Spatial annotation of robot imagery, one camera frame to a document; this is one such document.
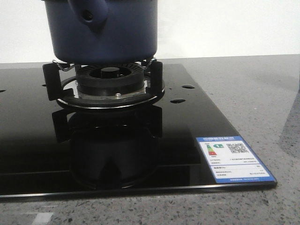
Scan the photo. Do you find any black pot support grate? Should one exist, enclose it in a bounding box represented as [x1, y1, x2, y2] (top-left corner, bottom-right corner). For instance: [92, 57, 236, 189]
[43, 59, 165, 110]

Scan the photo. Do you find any blue energy rating label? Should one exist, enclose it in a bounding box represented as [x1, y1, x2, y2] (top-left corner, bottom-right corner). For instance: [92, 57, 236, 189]
[196, 136, 276, 184]

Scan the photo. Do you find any dark blue cooking pot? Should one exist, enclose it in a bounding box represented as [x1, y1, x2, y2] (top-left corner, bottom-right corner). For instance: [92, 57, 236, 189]
[45, 0, 158, 65]

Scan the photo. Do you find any black gas burner head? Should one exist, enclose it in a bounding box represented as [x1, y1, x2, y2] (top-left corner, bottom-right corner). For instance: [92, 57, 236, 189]
[76, 63, 144, 96]

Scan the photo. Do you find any black glass gas stove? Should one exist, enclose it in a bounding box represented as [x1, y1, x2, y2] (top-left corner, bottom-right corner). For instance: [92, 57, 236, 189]
[0, 64, 277, 202]

